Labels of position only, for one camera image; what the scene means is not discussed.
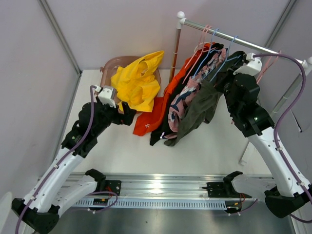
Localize olive green shorts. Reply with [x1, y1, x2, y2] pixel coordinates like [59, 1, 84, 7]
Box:
[163, 50, 247, 147]

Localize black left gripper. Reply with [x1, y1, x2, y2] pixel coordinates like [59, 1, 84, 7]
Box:
[93, 95, 136, 137]

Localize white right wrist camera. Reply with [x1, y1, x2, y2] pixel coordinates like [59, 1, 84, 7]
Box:
[233, 53, 262, 76]

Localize orange shorts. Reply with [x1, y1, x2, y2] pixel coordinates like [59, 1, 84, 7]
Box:
[133, 49, 201, 137]

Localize pink hanger of black shorts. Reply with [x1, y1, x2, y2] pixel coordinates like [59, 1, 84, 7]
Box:
[182, 25, 212, 84]

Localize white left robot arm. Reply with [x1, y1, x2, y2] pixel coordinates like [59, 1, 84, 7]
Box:
[11, 101, 136, 234]

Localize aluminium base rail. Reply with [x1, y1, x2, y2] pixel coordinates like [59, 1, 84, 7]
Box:
[36, 172, 273, 211]

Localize pink hanger of orange shorts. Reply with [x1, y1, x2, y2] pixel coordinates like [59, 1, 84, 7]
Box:
[183, 24, 211, 68]

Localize black shorts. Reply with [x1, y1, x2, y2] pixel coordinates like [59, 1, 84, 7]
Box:
[149, 42, 226, 146]

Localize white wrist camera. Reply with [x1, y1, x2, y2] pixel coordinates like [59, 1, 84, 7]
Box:
[233, 53, 262, 76]
[95, 85, 116, 108]

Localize yellow shorts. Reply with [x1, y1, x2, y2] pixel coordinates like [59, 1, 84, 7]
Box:
[111, 50, 164, 113]

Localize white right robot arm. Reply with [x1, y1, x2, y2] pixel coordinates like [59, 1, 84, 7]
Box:
[215, 53, 312, 218]

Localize pink translucent plastic basin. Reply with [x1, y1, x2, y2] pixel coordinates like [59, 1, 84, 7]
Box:
[100, 56, 161, 111]

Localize metal clothes rack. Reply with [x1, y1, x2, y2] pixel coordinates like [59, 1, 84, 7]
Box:
[168, 11, 312, 166]

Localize pink patterned shorts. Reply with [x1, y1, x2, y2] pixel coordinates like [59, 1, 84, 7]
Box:
[161, 48, 227, 141]

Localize blue hanger of patterned shorts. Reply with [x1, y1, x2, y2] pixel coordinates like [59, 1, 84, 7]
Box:
[192, 28, 219, 78]

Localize pink hanger of yellow shorts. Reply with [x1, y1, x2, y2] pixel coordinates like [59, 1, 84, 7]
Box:
[256, 56, 279, 84]

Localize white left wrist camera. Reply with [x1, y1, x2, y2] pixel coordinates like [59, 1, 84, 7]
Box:
[95, 85, 116, 108]

